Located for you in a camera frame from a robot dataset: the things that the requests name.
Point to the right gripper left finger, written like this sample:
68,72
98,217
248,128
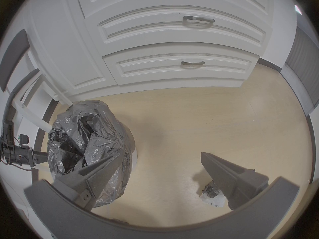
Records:
97,178

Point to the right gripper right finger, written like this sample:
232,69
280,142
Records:
231,180

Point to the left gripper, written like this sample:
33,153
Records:
23,155

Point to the white printed paper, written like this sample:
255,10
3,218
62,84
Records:
211,202

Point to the black plastic bag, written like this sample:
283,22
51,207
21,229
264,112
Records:
99,138

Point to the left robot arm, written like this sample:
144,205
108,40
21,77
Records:
8,133

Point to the white chair with grey seat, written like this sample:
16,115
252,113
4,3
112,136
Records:
15,56

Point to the grey ribbed panel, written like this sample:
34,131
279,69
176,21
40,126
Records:
301,66

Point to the white wardrobe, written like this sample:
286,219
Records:
174,46

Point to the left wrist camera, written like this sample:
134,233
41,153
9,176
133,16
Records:
24,139

